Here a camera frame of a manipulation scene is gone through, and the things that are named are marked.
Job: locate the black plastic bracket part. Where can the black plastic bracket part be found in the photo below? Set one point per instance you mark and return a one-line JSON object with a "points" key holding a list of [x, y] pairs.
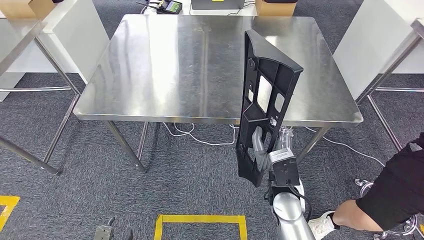
{"points": [[271, 49]]}

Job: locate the grey laptop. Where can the grey laptop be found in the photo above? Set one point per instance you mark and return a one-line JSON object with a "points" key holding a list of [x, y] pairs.
{"points": [[215, 4]]}

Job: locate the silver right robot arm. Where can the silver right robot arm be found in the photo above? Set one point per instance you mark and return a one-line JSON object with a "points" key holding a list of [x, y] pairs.
{"points": [[291, 218]]}

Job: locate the cardboard box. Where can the cardboard box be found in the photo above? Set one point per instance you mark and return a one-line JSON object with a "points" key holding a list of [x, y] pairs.
{"points": [[20, 8], [275, 10]]}

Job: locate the white desk partition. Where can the white desk partition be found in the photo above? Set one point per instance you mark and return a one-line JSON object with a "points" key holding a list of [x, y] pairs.
{"points": [[371, 39], [73, 33]]}

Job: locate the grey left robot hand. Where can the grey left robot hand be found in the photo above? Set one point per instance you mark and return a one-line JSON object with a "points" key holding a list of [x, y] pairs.
{"points": [[103, 233]]}

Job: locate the yellow floor tape square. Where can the yellow floor tape square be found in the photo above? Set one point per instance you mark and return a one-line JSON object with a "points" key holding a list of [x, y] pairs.
{"points": [[10, 199], [198, 218]]}

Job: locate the black screen controller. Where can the black screen controller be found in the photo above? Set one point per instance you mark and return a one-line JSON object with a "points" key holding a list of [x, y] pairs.
{"points": [[172, 6]]}

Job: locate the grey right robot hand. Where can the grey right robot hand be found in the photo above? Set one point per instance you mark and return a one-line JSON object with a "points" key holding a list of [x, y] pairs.
{"points": [[257, 140]]}

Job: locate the chrome swivel stool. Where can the chrome swivel stool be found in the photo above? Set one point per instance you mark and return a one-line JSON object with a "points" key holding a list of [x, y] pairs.
{"points": [[412, 222]]}

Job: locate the person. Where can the person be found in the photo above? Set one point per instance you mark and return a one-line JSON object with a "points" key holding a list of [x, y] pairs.
{"points": [[397, 185]]}

